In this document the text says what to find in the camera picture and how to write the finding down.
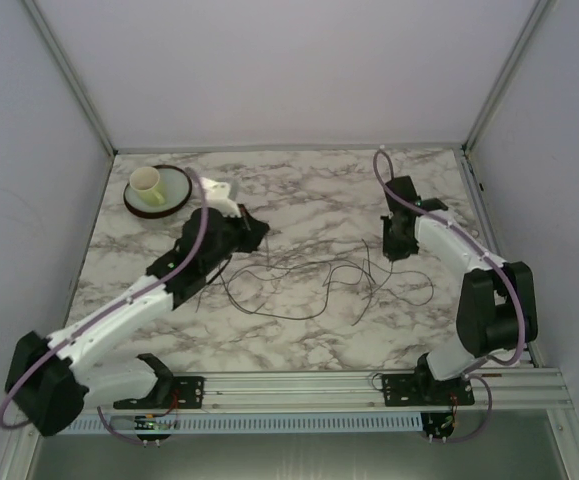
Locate white plate with dark rim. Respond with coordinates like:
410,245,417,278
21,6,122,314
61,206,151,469
123,165,192,219

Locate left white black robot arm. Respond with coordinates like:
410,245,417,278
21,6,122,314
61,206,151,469
5,208,270,437

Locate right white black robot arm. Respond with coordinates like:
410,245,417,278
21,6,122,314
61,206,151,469
382,176,538,405

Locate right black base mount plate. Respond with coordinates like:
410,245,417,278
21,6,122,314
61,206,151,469
381,373,475,407

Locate left aluminium frame post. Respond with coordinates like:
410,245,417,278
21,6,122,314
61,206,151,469
20,0,117,158

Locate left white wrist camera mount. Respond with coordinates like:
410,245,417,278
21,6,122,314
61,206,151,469
200,177,242,218

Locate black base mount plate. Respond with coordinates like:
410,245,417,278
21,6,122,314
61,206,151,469
113,375,205,410
381,373,475,407

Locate blue slotted cable duct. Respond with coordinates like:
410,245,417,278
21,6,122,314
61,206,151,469
63,412,423,436

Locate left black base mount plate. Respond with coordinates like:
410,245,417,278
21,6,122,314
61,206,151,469
113,375,205,410

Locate right aluminium frame post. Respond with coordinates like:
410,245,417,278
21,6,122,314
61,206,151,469
462,0,556,158

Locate aluminium frame post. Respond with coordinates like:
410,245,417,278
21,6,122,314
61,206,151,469
20,0,117,158
462,0,556,158

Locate yellow-green mug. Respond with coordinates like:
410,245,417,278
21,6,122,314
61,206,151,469
129,167,166,207

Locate black thin wire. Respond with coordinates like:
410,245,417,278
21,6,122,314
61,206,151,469
218,234,435,326

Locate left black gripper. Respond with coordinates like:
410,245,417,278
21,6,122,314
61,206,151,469
203,204,271,274

